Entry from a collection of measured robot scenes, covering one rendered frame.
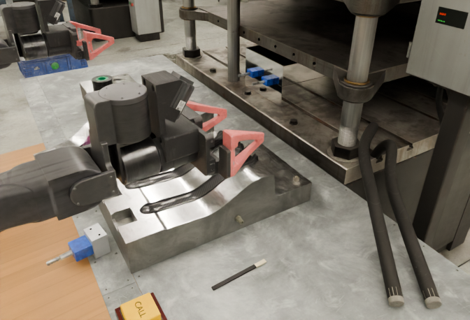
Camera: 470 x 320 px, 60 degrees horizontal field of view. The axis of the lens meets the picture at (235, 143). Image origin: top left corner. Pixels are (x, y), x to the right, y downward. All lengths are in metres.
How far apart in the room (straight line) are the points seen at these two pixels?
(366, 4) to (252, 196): 0.58
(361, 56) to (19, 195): 0.96
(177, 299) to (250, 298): 0.15
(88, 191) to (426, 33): 0.98
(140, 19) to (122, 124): 4.82
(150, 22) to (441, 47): 4.44
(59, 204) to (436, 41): 1.00
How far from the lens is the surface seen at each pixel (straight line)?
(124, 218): 1.00
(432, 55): 1.23
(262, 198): 1.02
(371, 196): 1.05
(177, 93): 0.53
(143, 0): 5.27
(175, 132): 0.54
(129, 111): 0.50
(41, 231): 1.14
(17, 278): 1.04
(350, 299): 0.92
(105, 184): 0.51
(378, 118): 1.66
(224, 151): 0.54
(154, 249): 0.94
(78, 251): 0.98
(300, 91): 1.70
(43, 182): 0.50
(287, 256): 0.98
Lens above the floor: 1.50
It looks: 31 degrees down
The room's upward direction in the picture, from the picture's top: straight up
